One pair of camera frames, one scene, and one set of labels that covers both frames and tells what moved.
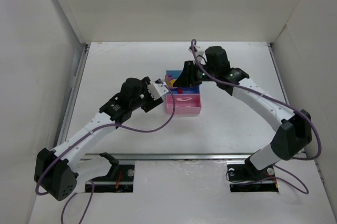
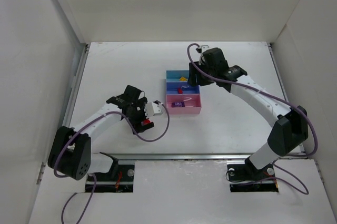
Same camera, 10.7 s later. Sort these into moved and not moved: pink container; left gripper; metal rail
Moved: left gripper
Not moved: pink container; metal rail
